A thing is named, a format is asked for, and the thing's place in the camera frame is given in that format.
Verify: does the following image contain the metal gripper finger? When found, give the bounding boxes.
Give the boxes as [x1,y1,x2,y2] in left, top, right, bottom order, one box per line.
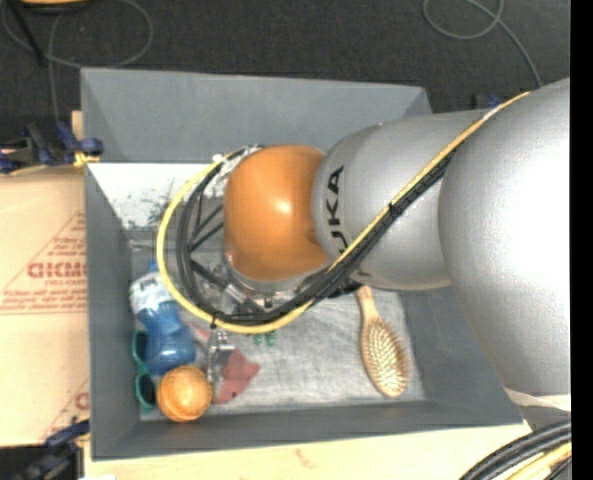
[206,331,237,385]

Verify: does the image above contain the pink cloth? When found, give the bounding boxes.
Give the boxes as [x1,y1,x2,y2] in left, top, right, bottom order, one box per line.
[189,321,262,405]

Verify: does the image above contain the orange ball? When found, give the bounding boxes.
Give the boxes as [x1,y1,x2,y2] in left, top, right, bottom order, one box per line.
[155,364,214,424]

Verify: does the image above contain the blue plastic spray bottle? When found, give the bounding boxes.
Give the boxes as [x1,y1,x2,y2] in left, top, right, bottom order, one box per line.
[128,259,198,375]

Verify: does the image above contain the green sunglasses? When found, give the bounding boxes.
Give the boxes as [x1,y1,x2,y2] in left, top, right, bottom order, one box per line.
[132,329,158,415]

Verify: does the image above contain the wooden hairbrush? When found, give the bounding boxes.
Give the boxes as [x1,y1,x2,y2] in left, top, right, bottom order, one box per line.
[354,284,413,400]

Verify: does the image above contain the brown cardboard board red print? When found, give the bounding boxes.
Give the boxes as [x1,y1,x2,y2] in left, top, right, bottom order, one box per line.
[0,109,93,450]

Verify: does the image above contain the grey metal bin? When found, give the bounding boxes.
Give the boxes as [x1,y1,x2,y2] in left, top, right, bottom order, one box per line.
[79,67,533,460]

